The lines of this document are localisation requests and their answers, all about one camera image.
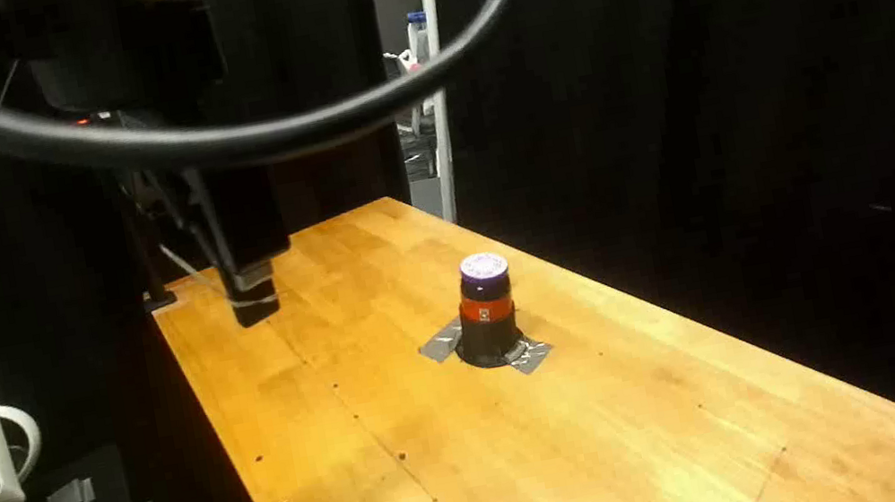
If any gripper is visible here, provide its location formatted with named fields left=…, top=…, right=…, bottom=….
left=23, top=0, right=304, bottom=357

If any white pole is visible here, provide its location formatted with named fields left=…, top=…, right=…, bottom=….
left=405, top=0, right=478, bottom=225

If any grey tape piece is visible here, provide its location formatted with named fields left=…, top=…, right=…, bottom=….
left=502, top=331, right=558, bottom=378
left=413, top=316, right=472, bottom=368

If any black stand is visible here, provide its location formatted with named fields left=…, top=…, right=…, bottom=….
left=117, top=168, right=182, bottom=317

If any jar with purple lid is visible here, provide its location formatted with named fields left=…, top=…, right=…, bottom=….
left=440, top=247, right=534, bottom=375

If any black curtain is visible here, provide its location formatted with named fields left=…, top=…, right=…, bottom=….
left=419, top=0, right=895, bottom=502

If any white bottle with blue cap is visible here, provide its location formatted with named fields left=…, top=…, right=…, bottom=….
left=403, top=9, right=436, bottom=69

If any white rubber band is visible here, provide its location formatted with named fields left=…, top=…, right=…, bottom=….
left=157, top=225, right=282, bottom=323

